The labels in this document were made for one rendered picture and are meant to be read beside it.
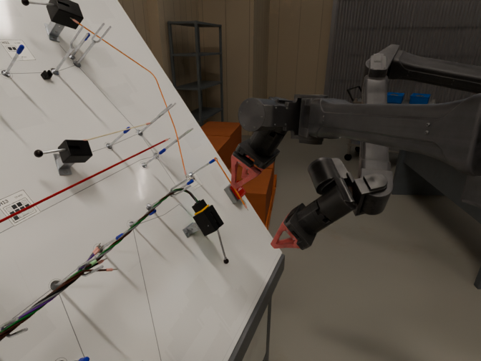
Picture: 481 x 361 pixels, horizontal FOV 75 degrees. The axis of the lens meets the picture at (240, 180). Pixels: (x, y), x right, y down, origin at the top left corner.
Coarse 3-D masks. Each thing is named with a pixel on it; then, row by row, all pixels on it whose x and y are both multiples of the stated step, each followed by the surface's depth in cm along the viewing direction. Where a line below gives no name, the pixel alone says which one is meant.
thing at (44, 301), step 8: (96, 248) 51; (96, 264) 50; (80, 272) 47; (72, 280) 46; (64, 288) 45; (48, 296) 43; (56, 296) 44; (40, 304) 42; (24, 312) 40; (32, 312) 41; (24, 320) 40; (8, 328) 38; (0, 336) 37
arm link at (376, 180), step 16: (320, 160) 66; (336, 160) 66; (320, 176) 64; (336, 176) 63; (352, 176) 62; (368, 176) 59; (384, 176) 59; (320, 192) 66; (352, 192) 63; (368, 192) 58
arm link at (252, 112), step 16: (304, 96) 56; (320, 96) 54; (240, 112) 55; (256, 112) 53; (272, 112) 52; (288, 112) 55; (256, 128) 54; (272, 128) 57; (288, 128) 56; (320, 144) 57
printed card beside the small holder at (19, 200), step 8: (16, 192) 54; (24, 192) 55; (0, 200) 52; (8, 200) 52; (16, 200) 54; (24, 200) 54; (0, 208) 51; (8, 208) 52; (16, 208) 53; (32, 208) 55; (16, 216) 52; (24, 216) 53; (32, 216) 54; (16, 224) 52
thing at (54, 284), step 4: (88, 260) 46; (92, 260) 45; (84, 264) 46; (96, 268) 46; (100, 268) 45; (88, 272) 47; (92, 272) 47; (56, 280) 53; (64, 280) 50; (52, 284) 52; (56, 284) 52; (60, 284) 51; (52, 288) 52; (56, 288) 52
